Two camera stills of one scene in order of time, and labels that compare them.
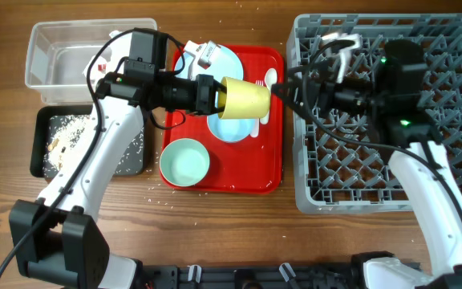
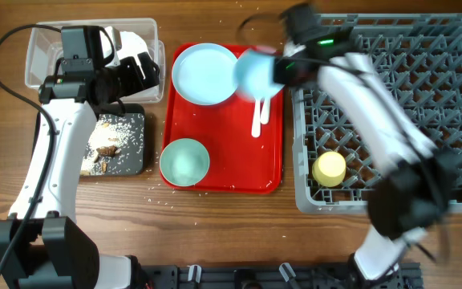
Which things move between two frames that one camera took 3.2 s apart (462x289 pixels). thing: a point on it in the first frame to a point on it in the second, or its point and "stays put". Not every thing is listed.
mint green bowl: (184, 162) stays put
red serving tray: (257, 60) to (238, 161)
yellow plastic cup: (244, 99) to (329, 168)
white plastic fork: (254, 123) stays put
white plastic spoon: (270, 79) to (265, 114)
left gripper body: (190, 95) to (126, 79)
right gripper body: (343, 97) to (282, 75)
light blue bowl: (230, 130) to (254, 75)
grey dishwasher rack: (335, 175) stays put
